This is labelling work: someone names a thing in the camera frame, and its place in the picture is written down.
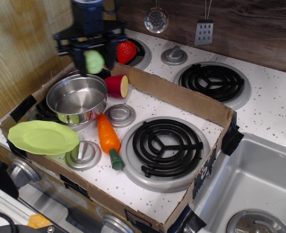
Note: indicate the black front right burner coil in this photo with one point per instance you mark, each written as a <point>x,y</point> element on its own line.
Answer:
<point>167,148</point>

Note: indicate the silver front stove knob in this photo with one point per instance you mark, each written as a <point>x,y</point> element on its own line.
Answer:
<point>84,156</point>

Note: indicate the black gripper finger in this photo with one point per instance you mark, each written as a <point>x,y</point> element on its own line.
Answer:
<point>110,53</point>
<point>78,56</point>

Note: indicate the silver centre stove knob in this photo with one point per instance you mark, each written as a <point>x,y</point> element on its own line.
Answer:
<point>120,115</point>

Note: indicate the silver metal sink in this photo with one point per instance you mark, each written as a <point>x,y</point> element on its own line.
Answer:
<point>253,177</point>

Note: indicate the black back right burner coil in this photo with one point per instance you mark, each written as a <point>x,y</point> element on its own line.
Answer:
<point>216,81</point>

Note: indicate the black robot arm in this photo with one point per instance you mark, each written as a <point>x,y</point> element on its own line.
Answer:
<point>90,31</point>

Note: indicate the black burner coil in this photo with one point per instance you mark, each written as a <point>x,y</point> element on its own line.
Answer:
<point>140,51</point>
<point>167,148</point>
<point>45,113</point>
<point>216,81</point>

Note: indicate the light green toy broccoli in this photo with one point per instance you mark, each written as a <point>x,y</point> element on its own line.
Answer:
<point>94,61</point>

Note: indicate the red halved toy fruit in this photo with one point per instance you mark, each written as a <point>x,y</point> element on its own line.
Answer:
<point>117,86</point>

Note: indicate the silver stove knob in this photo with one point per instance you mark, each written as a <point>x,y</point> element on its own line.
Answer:
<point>174,56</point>
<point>120,115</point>
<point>84,156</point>

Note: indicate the orange toy carrot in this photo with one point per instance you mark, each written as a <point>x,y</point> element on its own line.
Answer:
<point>109,141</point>

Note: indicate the orange object bottom left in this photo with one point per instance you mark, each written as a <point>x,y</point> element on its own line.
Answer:
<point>37,221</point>

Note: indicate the brown cardboard fence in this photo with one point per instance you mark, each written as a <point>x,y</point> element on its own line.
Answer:
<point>113,191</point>

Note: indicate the red toy strawberry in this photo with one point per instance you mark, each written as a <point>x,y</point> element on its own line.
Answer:
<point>126,51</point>

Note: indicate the silver oven knob left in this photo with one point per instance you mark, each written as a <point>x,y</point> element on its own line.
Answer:
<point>23,174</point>

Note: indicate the black front left burner coil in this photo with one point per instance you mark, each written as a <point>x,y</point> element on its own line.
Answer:
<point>45,113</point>

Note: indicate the black back left burner coil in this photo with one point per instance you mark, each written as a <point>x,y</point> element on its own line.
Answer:
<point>140,51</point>

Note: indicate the silver sink drain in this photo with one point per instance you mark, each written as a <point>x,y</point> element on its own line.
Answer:
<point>255,221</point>

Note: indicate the silver oven knob middle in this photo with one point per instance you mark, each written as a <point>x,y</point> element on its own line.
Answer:
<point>112,224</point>

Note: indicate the hanging silver slotted spatula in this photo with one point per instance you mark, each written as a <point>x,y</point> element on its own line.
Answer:
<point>204,29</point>

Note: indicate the light green plastic plate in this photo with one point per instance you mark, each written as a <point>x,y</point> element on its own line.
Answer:
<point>43,137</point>

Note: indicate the silver back stove knob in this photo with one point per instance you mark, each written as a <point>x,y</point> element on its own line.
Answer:
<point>174,56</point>

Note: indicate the silver oven knob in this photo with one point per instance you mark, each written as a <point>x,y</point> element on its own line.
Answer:
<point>23,174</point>
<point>112,224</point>

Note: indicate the silver metal pot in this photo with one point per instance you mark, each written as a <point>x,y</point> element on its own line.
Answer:
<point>77,100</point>

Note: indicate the hanging silver strainer ladle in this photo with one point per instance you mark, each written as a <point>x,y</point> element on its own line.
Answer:
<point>156,19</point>

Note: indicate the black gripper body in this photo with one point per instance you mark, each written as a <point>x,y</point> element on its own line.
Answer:
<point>89,28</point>

